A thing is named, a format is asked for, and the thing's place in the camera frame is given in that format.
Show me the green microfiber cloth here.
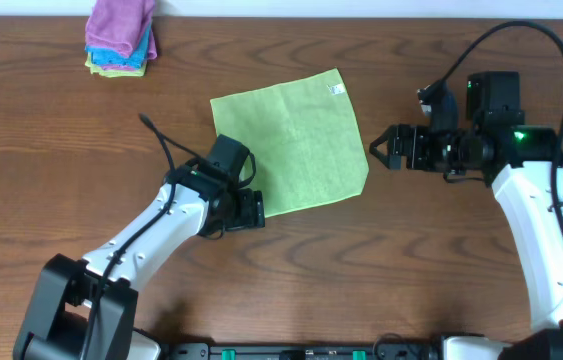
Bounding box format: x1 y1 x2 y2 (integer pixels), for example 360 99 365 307
210 69 369 217

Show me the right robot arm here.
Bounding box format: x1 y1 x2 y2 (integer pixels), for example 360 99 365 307
369 125 563 359

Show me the light green folded cloth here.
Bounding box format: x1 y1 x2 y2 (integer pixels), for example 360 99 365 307
85 54 147 78

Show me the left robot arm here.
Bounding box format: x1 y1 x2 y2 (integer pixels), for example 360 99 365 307
12 159 265 359

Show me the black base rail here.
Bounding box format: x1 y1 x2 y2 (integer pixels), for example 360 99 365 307
161 340 443 360

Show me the blue folded cloth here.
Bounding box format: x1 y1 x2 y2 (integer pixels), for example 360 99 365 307
86 27 154 69

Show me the left black cable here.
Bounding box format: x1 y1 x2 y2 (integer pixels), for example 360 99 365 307
80 113 258 360

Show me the purple folded cloth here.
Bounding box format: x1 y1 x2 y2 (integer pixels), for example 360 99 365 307
85 0 157 63

